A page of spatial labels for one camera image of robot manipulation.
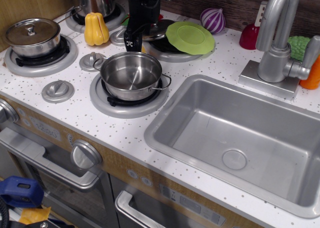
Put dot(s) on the oven clock display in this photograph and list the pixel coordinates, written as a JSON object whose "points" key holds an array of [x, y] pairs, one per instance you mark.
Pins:
{"points": [[46, 128]]}

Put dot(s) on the silver oven door handle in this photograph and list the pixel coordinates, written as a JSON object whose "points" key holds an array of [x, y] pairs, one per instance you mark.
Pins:
{"points": [[34, 154]]}

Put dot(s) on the grey stove knob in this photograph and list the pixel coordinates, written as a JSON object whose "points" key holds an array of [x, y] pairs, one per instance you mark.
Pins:
{"points": [[117, 38], [92, 62], [57, 91]]}

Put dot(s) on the tall steel pot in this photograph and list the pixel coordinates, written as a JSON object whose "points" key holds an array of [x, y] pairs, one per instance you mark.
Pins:
{"points": [[104, 7]]}

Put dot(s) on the yellow toy squash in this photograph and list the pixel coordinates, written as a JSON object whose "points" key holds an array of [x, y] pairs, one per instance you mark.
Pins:
{"points": [[96, 32]]}

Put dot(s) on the back grey stove knob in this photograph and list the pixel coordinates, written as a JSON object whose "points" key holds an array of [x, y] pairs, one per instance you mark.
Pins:
{"points": [[117, 38]]}

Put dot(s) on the back left stove burner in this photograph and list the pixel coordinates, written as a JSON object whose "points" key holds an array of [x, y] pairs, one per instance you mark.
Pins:
{"points": [[77, 23]]}

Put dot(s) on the back right stove burner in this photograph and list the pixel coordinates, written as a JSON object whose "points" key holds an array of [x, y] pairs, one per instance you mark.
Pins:
{"points": [[171, 57]]}

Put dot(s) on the middle grey stove knob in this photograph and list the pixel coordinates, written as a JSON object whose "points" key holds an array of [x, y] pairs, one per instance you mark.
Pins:
{"points": [[92, 62]]}

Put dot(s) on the steel pot lid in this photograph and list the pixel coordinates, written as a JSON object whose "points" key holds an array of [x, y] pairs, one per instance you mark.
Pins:
{"points": [[157, 30]]}

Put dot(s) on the front grey stove knob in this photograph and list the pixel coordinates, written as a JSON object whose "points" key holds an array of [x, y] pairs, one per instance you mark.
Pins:
{"points": [[57, 91]]}

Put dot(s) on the silver dishwasher door handle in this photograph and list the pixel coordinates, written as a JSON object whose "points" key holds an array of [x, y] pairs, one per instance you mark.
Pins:
{"points": [[122, 205]]}

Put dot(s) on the lidded steel pot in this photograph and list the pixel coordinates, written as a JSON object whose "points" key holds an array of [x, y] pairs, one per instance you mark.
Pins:
{"points": [[34, 37]]}

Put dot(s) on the green toy vegetable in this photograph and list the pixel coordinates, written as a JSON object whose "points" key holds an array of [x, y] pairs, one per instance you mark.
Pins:
{"points": [[298, 46]]}

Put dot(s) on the left silver oven dial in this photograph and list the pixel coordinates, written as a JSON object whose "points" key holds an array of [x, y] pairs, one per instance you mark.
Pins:
{"points": [[7, 112]]}

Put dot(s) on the orange toy carrot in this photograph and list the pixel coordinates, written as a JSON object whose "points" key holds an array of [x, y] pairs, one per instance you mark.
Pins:
{"points": [[313, 80]]}

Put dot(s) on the silver toy faucet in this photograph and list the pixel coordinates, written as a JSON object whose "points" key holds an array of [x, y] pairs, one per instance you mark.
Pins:
{"points": [[277, 73]]}

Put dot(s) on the silver oven dial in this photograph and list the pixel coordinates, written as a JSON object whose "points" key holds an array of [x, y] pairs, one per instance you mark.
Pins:
{"points": [[84, 155], [7, 112]]}

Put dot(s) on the green plastic plate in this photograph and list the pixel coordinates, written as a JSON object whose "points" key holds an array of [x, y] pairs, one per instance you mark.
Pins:
{"points": [[190, 38]]}

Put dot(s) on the blue clamp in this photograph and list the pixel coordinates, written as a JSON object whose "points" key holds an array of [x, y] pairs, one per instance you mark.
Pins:
{"points": [[21, 192]]}

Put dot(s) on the purple toy onion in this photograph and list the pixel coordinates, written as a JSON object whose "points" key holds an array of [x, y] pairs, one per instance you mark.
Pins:
{"points": [[213, 20]]}

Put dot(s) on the red plastic cup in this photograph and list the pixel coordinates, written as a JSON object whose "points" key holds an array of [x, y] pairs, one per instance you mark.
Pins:
{"points": [[249, 36]]}

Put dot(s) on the yellow tape piece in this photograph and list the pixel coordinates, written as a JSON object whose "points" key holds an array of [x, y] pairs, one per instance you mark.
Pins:
{"points": [[33, 215]]}

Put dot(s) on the silver toy sink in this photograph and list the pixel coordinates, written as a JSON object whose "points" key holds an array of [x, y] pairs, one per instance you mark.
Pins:
{"points": [[263, 146]]}

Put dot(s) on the front left stove burner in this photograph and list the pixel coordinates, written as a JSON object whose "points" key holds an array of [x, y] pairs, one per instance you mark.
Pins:
{"points": [[45, 65]]}

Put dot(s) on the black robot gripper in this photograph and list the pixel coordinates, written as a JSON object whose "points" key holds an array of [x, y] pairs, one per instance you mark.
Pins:
{"points": [[142, 14]]}

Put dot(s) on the stove burner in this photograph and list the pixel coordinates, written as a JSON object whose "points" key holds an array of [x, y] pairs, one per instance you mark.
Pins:
{"points": [[77, 23], [99, 98], [171, 57], [45, 65]]}

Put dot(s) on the open steel pan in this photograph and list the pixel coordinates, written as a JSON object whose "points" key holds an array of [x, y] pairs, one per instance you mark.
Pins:
{"points": [[131, 75]]}

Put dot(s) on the front right stove burner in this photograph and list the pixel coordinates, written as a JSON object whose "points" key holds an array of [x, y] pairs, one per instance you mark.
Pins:
{"points": [[99, 98]]}

